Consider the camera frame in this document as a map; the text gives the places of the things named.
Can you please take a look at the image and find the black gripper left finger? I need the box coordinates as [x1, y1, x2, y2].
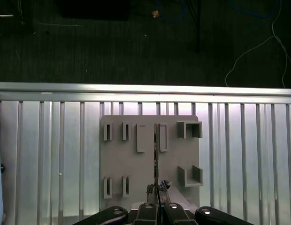
[76, 184, 160, 225]

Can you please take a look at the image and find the grey parts rack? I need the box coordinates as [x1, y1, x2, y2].
[99, 114, 204, 213]

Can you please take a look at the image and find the RAM stick with label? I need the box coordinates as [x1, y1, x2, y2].
[153, 123, 161, 204]

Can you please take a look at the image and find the blue floor cable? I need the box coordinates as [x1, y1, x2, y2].
[156, 0, 187, 23]
[227, 0, 281, 19]

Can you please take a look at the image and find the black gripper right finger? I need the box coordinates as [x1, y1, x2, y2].
[159, 180, 254, 225]

